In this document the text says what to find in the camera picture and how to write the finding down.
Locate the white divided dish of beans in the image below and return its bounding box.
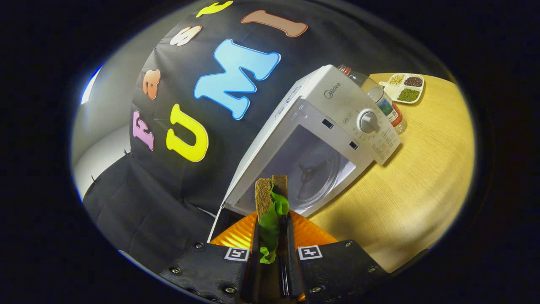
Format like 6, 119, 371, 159
379, 73, 425, 104

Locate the brown bread lettuce sandwich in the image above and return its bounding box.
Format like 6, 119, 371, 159
254, 174, 291, 265

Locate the glass bottle with red cap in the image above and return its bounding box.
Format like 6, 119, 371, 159
337, 64, 408, 134

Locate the white microwave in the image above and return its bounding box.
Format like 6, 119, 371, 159
207, 64, 401, 243

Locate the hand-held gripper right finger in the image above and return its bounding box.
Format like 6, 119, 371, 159
287, 210, 389, 304

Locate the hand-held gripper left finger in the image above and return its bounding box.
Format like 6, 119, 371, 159
159, 211, 260, 304

